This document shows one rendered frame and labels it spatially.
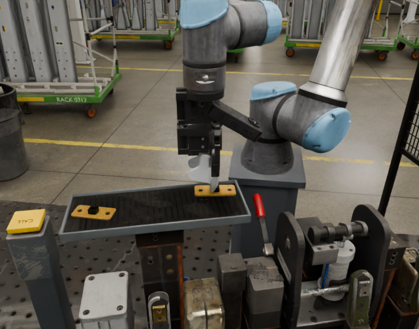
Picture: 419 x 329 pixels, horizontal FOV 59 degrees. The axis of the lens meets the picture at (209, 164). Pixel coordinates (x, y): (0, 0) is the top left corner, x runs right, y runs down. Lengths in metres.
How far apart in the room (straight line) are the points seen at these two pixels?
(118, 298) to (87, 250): 0.76
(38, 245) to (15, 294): 0.55
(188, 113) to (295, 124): 0.31
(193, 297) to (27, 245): 0.34
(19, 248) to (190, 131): 0.41
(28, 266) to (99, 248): 0.59
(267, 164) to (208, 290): 0.42
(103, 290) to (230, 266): 0.24
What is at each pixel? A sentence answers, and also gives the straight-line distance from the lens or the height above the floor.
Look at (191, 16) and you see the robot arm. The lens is 0.61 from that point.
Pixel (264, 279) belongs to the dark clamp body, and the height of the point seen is 1.08.
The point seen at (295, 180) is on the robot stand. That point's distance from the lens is 1.01.
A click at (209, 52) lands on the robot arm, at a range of 0.62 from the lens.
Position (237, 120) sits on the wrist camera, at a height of 1.36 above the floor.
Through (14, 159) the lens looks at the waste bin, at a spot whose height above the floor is 0.17.
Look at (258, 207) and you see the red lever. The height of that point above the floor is 1.14.
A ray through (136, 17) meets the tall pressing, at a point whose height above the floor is 0.55.
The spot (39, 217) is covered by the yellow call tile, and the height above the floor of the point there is 1.16.
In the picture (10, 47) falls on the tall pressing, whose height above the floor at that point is 0.70.
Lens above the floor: 1.62
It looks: 29 degrees down
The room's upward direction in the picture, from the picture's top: straight up
